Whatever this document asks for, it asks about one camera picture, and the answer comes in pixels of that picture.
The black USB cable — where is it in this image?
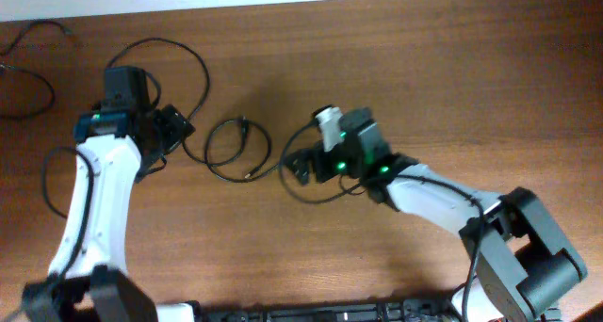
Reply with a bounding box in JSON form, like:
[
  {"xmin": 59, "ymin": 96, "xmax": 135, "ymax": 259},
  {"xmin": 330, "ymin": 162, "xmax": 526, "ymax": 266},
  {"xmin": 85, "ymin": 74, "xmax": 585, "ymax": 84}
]
[
  {"xmin": 204, "ymin": 118, "xmax": 284, "ymax": 184},
  {"xmin": 0, "ymin": 19, "xmax": 74, "ymax": 121},
  {"xmin": 106, "ymin": 37, "xmax": 251, "ymax": 168}
]

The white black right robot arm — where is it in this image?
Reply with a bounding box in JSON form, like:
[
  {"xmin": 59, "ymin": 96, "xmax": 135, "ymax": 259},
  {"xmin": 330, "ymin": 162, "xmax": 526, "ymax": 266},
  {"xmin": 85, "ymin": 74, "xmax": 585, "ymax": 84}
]
[{"xmin": 278, "ymin": 105, "xmax": 588, "ymax": 321}]

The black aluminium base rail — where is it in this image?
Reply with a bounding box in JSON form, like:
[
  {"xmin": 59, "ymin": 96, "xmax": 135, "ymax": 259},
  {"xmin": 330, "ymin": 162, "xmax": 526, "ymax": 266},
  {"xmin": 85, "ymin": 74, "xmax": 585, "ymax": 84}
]
[{"xmin": 155, "ymin": 293, "xmax": 562, "ymax": 322}]

